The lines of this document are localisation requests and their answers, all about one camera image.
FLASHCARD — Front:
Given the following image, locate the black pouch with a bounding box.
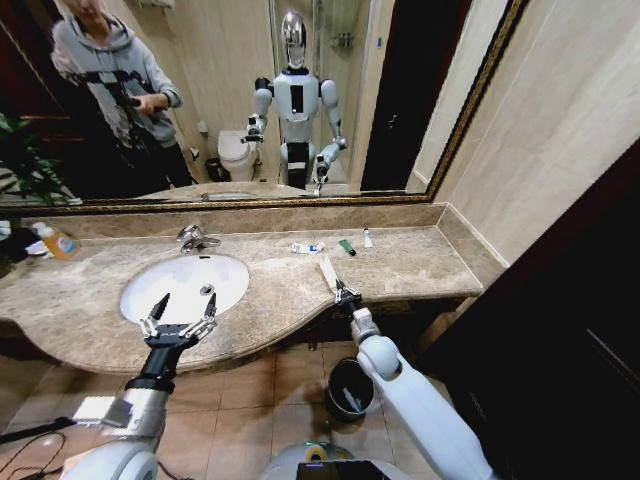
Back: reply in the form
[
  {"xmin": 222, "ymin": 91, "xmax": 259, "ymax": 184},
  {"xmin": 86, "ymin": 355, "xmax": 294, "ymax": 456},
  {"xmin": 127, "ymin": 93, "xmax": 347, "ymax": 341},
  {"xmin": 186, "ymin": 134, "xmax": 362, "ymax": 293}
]
[{"xmin": 0, "ymin": 225, "xmax": 37, "ymax": 266}]

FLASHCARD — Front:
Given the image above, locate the chrome faucet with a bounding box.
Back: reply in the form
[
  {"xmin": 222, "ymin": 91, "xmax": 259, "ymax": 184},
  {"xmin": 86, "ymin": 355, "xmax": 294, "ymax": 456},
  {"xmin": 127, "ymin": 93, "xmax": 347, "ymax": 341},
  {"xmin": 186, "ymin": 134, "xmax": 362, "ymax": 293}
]
[{"xmin": 175, "ymin": 223, "xmax": 222, "ymax": 256}]

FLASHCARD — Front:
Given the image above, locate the green leafy plant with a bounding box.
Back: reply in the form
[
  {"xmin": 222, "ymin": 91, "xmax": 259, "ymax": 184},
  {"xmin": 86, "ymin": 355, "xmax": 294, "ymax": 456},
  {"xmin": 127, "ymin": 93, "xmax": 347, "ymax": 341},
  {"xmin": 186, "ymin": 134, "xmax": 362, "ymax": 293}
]
[{"xmin": 0, "ymin": 112, "xmax": 71, "ymax": 207}]

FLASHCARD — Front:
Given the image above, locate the orange soap bottle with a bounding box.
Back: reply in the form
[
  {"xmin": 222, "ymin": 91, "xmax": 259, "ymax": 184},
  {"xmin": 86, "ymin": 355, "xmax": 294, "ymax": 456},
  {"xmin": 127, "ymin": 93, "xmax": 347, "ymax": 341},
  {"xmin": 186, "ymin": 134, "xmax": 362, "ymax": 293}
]
[{"xmin": 30, "ymin": 221, "xmax": 82, "ymax": 261}]

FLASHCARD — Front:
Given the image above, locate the dark wooden door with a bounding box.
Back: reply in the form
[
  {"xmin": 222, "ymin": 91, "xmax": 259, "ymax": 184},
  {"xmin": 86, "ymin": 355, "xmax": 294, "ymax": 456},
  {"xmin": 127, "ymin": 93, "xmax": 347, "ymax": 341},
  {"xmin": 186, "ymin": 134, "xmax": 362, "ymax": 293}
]
[{"xmin": 415, "ymin": 139, "xmax": 640, "ymax": 480}]

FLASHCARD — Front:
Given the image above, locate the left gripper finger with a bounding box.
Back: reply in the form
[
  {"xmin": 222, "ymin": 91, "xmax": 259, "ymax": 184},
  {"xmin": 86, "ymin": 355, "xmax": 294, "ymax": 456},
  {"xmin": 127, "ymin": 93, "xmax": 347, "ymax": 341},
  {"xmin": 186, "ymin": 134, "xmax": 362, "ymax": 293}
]
[
  {"xmin": 185, "ymin": 292, "xmax": 219, "ymax": 338},
  {"xmin": 139, "ymin": 292, "xmax": 171, "ymax": 339}
]

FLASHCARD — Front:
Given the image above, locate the gold framed wall mirror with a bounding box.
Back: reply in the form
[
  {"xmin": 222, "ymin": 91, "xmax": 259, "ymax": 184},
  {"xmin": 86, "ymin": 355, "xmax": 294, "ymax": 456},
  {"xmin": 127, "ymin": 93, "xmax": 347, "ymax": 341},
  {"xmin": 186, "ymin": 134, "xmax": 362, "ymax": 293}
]
[{"xmin": 0, "ymin": 0, "xmax": 531, "ymax": 217}]

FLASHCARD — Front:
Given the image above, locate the thin black floor cable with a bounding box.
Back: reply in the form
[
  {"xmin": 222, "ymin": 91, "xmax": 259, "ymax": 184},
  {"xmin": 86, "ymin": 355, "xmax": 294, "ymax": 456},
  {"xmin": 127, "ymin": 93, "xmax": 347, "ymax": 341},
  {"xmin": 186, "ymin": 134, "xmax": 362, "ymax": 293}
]
[{"xmin": 0, "ymin": 415, "xmax": 77, "ymax": 480}]

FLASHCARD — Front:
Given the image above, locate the white trash piece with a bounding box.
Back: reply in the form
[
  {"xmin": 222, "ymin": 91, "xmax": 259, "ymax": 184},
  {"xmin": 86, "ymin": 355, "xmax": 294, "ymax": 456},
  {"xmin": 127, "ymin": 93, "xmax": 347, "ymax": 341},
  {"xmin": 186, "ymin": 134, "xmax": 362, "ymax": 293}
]
[{"xmin": 342, "ymin": 385, "xmax": 365, "ymax": 415}]

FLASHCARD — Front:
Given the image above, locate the robot white front shell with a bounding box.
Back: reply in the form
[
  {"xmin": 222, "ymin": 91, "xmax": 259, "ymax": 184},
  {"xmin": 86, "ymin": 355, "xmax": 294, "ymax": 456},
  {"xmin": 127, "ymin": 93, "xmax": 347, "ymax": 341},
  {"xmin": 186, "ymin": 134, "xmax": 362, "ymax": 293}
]
[{"xmin": 258, "ymin": 440, "xmax": 397, "ymax": 480}]

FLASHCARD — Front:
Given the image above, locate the pale paper wrapper strip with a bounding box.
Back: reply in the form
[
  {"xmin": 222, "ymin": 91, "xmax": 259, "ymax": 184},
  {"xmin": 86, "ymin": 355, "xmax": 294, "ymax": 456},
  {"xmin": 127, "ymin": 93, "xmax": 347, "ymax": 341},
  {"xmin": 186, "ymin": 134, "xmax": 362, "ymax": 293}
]
[{"xmin": 318, "ymin": 253, "xmax": 344, "ymax": 294}]

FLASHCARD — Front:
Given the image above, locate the white oval sink basin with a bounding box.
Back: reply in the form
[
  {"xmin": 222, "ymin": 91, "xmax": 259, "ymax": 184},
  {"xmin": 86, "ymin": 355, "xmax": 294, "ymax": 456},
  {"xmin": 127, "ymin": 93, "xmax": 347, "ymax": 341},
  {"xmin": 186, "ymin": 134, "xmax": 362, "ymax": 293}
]
[{"xmin": 118, "ymin": 253, "xmax": 251, "ymax": 326}]

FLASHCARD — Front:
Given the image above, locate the black round trash bin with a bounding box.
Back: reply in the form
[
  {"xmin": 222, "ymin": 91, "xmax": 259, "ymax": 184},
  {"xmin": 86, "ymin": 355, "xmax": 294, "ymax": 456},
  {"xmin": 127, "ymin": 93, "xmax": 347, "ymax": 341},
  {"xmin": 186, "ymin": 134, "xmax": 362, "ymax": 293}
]
[{"xmin": 324, "ymin": 357, "xmax": 377, "ymax": 425}]

